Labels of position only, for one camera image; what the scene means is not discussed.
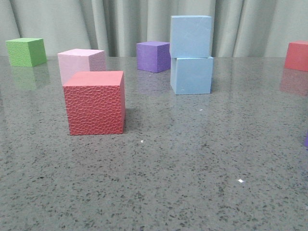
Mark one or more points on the light blue foam cube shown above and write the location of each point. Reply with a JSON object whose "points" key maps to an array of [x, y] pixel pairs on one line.
{"points": [[191, 75], [190, 36]]}

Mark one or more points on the purple foam cube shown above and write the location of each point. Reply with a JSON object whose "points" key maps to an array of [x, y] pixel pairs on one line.
{"points": [[153, 56]]}

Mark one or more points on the red textured foam cube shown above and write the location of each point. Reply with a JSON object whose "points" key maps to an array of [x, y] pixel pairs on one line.
{"points": [[95, 102]]}

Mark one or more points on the pink foam cube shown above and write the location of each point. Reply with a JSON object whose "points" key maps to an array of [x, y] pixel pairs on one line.
{"points": [[77, 60]]}

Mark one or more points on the grey-green curtain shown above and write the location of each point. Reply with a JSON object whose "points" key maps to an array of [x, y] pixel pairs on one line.
{"points": [[241, 28]]}

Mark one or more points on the green foam cube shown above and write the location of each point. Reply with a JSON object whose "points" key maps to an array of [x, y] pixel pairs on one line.
{"points": [[26, 52]]}

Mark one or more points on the red foam cube far right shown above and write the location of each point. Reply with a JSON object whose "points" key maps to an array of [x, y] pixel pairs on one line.
{"points": [[297, 56]]}

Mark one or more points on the purple cube at right edge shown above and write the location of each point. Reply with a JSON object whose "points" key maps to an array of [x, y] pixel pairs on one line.
{"points": [[306, 141]]}

